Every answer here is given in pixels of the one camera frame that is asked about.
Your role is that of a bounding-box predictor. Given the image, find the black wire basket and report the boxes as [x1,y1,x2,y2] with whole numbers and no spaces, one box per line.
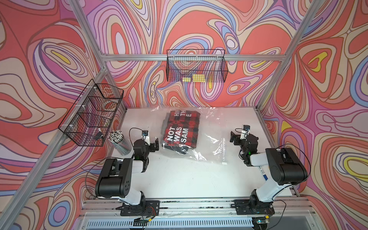
[166,48,229,83]
[58,80,124,147]

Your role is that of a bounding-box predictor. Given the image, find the blue marker pen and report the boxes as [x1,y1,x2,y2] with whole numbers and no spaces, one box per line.
[258,166,268,181]

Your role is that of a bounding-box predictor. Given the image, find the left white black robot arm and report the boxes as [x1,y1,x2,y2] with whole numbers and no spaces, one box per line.
[95,139,159,207]

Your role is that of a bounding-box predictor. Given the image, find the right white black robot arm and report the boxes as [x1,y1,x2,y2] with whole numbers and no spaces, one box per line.
[230,130,308,209]

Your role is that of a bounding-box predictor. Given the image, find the red black plaid shirt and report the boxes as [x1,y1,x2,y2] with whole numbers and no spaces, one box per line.
[163,110,201,155]

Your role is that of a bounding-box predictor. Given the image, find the clear plastic vacuum bag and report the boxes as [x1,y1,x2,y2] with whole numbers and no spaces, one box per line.
[149,106,227,165]

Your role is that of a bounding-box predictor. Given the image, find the left black wire basket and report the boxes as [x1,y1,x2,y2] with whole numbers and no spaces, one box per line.
[58,80,124,147]

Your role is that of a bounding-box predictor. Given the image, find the back black wire basket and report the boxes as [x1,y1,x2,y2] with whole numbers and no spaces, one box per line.
[166,48,229,83]

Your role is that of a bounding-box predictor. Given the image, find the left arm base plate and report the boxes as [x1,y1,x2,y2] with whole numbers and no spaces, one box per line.
[120,200,160,217]

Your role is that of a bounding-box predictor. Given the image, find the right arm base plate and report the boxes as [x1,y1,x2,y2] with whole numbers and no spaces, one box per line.
[231,199,275,216]

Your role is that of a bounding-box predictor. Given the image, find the aluminium frame rail front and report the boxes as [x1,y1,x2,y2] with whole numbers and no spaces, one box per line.
[76,196,324,230]

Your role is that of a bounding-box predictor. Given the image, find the yellow sticky note pads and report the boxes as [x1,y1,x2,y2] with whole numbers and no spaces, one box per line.
[182,74,206,83]

